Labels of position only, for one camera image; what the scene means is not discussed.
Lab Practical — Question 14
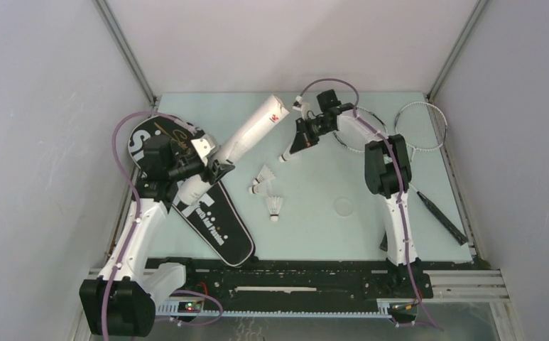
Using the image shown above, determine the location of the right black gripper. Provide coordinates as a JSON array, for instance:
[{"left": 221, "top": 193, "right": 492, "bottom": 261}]
[{"left": 292, "top": 115, "right": 336, "bottom": 153}]

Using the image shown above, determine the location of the white shuttlecock tube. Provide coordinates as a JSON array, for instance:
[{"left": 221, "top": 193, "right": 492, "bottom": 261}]
[{"left": 178, "top": 95, "right": 289, "bottom": 205}]

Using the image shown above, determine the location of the white shuttlecock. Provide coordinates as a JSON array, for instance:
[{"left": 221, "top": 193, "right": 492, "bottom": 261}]
[
  {"left": 266, "top": 196, "right": 284, "bottom": 222},
  {"left": 252, "top": 165, "right": 276, "bottom": 185},
  {"left": 278, "top": 152, "right": 298, "bottom": 163},
  {"left": 249, "top": 182, "right": 272, "bottom": 197}
]

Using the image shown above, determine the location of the white shuttlecock bottom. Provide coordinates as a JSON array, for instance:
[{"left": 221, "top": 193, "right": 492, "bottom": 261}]
[{"left": 266, "top": 196, "right": 284, "bottom": 222}]

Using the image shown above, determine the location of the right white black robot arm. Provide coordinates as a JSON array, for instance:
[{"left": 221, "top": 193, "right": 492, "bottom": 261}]
[{"left": 279, "top": 90, "right": 418, "bottom": 266}]

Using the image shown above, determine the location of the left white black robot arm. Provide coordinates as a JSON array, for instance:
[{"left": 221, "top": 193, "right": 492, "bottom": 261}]
[{"left": 79, "top": 136, "right": 254, "bottom": 338}]

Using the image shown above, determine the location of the left white badminton racket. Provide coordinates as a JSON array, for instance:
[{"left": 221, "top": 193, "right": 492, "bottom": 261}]
[{"left": 333, "top": 107, "right": 412, "bottom": 254}]

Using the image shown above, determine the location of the white badminton racket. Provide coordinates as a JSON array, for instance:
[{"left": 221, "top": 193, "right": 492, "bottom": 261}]
[
  {"left": 333, "top": 107, "right": 412, "bottom": 254},
  {"left": 393, "top": 101, "right": 469, "bottom": 246}
]

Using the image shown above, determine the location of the right white badminton racket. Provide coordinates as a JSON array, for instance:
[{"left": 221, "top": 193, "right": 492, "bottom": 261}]
[{"left": 393, "top": 101, "right": 469, "bottom": 246}]

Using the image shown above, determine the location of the black racket cover bag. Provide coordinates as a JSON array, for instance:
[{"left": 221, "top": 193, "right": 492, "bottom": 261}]
[{"left": 128, "top": 116, "right": 256, "bottom": 267}]

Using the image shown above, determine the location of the clear round tube lid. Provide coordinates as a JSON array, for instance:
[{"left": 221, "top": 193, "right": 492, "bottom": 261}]
[{"left": 333, "top": 197, "right": 354, "bottom": 217}]

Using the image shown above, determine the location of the left electronics board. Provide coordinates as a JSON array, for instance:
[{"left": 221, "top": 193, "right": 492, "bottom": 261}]
[{"left": 178, "top": 301, "right": 203, "bottom": 314}]

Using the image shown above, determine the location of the electronics board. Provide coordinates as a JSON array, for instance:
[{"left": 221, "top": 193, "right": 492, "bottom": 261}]
[
  {"left": 178, "top": 301, "right": 203, "bottom": 314},
  {"left": 388, "top": 304, "right": 418, "bottom": 327}
]

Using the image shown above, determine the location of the right electronics board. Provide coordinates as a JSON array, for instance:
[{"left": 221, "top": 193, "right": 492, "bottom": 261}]
[{"left": 388, "top": 304, "right": 418, "bottom": 327}]

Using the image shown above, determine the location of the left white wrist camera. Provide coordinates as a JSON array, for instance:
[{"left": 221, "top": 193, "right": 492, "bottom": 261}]
[{"left": 190, "top": 134, "right": 219, "bottom": 165}]

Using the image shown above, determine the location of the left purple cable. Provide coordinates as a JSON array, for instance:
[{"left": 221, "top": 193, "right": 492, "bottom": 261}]
[{"left": 101, "top": 111, "right": 200, "bottom": 341}]

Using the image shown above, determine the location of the purple cable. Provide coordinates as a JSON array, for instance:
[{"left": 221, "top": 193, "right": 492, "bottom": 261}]
[
  {"left": 296, "top": 77, "right": 445, "bottom": 331},
  {"left": 101, "top": 111, "right": 200, "bottom": 341}
]

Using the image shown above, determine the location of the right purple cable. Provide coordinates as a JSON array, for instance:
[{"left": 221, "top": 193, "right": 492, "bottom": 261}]
[{"left": 296, "top": 77, "right": 445, "bottom": 331}]

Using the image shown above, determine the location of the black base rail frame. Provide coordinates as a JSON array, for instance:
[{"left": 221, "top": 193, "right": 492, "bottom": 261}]
[{"left": 85, "top": 256, "right": 511, "bottom": 325}]

